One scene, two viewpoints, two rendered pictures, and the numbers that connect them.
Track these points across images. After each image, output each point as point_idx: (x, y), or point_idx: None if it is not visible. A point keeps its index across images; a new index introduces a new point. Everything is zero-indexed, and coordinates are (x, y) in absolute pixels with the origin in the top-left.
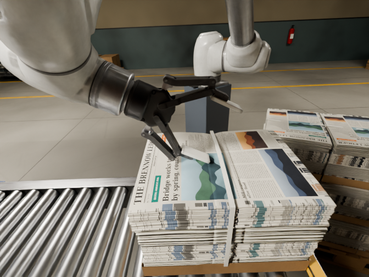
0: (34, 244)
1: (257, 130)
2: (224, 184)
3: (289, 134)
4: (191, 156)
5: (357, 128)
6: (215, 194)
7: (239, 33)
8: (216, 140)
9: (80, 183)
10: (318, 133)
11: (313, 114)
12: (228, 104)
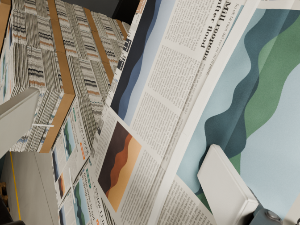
0: None
1: (95, 180)
2: (235, 55)
3: (97, 209)
4: (237, 176)
5: (67, 155)
6: (275, 28)
7: None
8: (152, 210)
9: None
10: (84, 180)
11: (61, 212)
12: (9, 100)
